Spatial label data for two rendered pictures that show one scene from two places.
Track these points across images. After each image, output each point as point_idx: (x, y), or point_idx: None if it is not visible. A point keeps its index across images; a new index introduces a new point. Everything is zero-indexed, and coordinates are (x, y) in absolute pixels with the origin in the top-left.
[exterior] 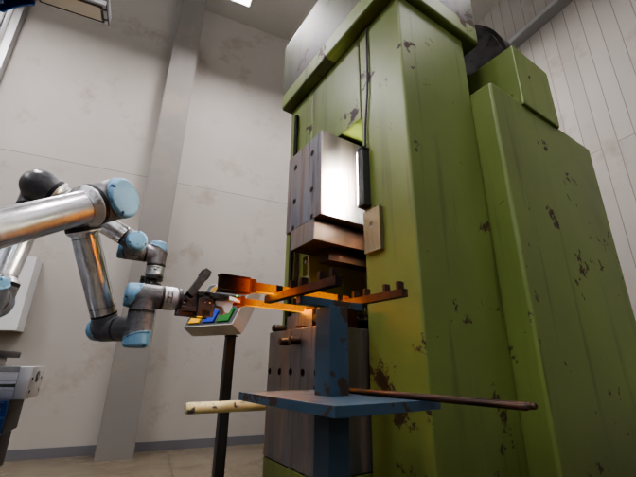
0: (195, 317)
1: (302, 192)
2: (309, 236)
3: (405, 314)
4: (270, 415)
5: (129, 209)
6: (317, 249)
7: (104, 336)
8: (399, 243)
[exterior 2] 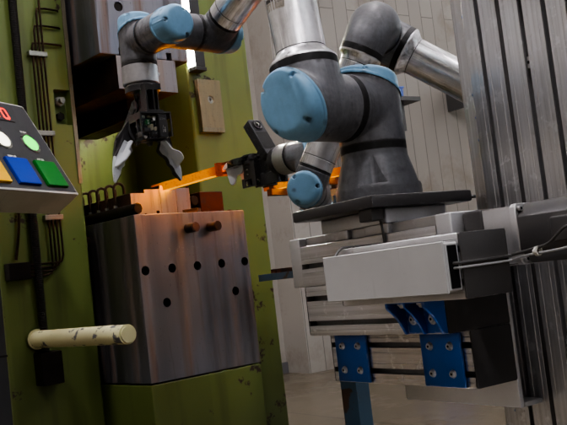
0: (253, 185)
1: (138, 3)
2: (166, 83)
3: (248, 207)
4: (159, 329)
5: None
6: (132, 97)
7: (321, 201)
8: (239, 134)
